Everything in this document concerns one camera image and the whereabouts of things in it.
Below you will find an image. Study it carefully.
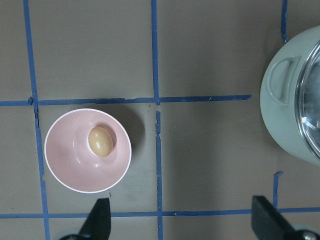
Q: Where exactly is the glass pot lid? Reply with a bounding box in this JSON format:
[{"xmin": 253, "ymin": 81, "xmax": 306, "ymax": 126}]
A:
[{"xmin": 296, "ymin": 43, "xmax": 320, "ymax": 158}]

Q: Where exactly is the pale green cooking pot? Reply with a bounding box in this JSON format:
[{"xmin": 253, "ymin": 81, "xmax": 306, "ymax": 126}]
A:
[{"xmin": 260, "ymin": 26, "xmax": 320, "ymax": 165}]

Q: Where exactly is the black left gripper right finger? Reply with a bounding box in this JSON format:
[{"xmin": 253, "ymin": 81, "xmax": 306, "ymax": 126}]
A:
[{"xmin": 251, "ymin": 195, "xmax": 296, "ymax": 240}]

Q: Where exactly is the brown egg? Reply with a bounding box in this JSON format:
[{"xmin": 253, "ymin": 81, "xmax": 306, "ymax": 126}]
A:
[{"xmin": 88, "ymin": 126, "xmax": 113, "ymax": 157}]

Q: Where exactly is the pink ceramic bowl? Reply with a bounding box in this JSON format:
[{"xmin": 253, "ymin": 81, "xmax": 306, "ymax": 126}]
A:
[{"xmin": 44, "ymin": 108, "xmax": 132, "ymax": 194}]

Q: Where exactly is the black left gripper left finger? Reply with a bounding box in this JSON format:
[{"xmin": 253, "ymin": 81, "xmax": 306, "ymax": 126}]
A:
[{"xmin": 78, "ymin": 198, "xmax": 111, "ymax": 240}]

